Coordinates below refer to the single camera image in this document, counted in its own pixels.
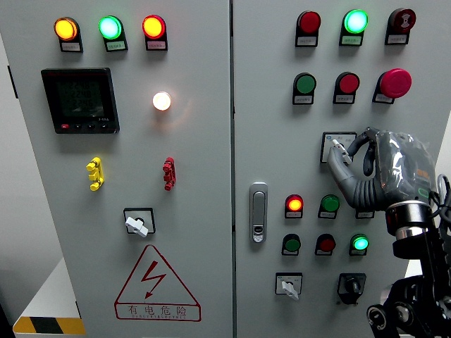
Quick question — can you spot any grey turn switch white handle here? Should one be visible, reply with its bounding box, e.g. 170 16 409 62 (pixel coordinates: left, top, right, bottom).
319 131 358 165

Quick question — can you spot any green round lamp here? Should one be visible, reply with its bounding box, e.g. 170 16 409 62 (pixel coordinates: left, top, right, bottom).
317 194 341 220

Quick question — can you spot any green lit lamp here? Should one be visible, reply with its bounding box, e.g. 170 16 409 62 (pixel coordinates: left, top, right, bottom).
338 8 370 47
348 234 370 257
98 15 129 53

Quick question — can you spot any large red stop button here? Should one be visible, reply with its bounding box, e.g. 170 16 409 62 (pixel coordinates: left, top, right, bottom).
371 68 413 105

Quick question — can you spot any red push button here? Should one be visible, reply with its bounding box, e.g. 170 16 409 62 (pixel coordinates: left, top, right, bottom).
333 72 361 106
314 234 337 257

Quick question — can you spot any red lit lamp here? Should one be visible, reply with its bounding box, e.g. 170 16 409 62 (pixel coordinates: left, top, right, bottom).
284 194 304 220
142 14 169 52

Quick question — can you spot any pale grey door with lock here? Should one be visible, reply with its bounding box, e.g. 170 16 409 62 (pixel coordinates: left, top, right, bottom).
231 0 451 338

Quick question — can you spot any green push button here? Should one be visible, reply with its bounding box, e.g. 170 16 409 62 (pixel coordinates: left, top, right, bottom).
292 72 318 106
280 233 302 257

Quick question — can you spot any silver door lock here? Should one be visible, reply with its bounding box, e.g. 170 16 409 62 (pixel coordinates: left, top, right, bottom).
249 182 268 244

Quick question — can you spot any red buzzer lamp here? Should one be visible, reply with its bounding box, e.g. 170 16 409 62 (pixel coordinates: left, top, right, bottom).
384 8 417 46

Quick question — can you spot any pale grey door with display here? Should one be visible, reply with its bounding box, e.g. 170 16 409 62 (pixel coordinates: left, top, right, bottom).
0 0 233 338

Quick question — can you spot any white round lamp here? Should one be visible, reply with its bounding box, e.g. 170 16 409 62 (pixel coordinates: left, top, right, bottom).
152 91 173 112

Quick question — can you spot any red warning triangle sticker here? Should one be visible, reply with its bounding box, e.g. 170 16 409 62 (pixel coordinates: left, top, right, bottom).
113 244 202 323

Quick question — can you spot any black display meter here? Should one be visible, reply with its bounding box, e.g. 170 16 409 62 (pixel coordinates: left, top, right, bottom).
40 67 121 135

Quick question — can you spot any yellow round lamp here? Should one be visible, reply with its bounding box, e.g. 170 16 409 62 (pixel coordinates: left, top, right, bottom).
53 16 85 54

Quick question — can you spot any black yellow striped tape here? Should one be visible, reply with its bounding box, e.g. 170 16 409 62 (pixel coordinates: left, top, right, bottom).
12 315 87 335

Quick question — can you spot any black door hinge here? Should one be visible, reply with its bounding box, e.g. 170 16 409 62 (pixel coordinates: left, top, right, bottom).
7 65 19 99

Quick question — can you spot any black handle turn switch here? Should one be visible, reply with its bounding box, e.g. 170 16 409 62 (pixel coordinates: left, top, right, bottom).
335 273 367 306

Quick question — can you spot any small red handle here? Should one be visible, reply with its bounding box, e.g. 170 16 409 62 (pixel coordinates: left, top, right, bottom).
162 156 177 192

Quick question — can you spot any small yellow handle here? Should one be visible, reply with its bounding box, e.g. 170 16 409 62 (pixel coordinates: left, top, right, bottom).
86 156 106 192

